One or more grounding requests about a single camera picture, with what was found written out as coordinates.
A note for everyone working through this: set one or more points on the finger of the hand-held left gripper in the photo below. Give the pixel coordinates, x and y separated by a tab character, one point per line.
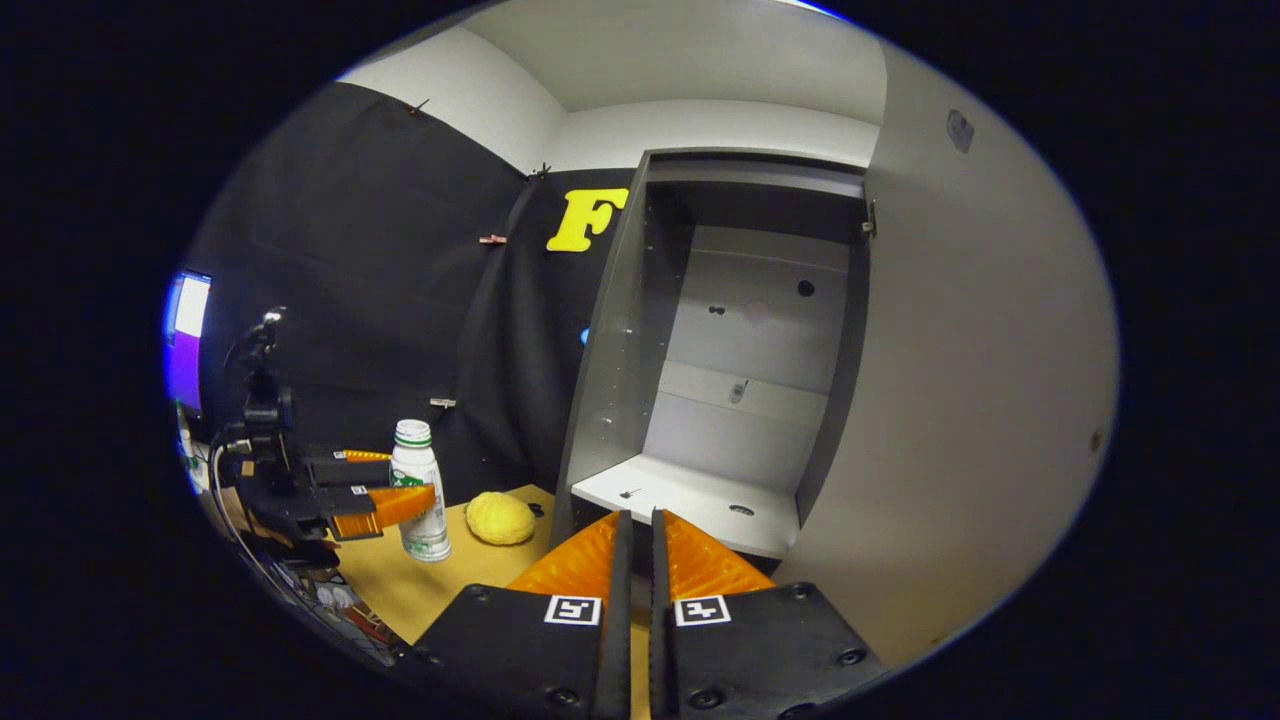
350	502
345	472

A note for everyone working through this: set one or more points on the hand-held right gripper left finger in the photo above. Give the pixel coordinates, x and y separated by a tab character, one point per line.
620	600

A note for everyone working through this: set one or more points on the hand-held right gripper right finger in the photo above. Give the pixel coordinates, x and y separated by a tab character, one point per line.
658	620

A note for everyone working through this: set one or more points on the white plastic bottle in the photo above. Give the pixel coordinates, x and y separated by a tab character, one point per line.
415	460

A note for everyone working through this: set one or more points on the beige cabinet door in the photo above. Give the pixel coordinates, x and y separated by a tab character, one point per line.
960	400

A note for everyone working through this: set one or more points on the grey cabinet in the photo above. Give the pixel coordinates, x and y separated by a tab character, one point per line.
740	350

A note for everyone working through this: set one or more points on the yellow bumpy round object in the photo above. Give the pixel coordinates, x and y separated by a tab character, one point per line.
500	518

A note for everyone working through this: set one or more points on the computer monitor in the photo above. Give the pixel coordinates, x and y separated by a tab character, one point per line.
188	340

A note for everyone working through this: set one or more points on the black backdrop cloth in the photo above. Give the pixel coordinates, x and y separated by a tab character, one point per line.
380	280

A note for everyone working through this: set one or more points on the black cloth clip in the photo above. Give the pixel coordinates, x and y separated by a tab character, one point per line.
540	172
418	105

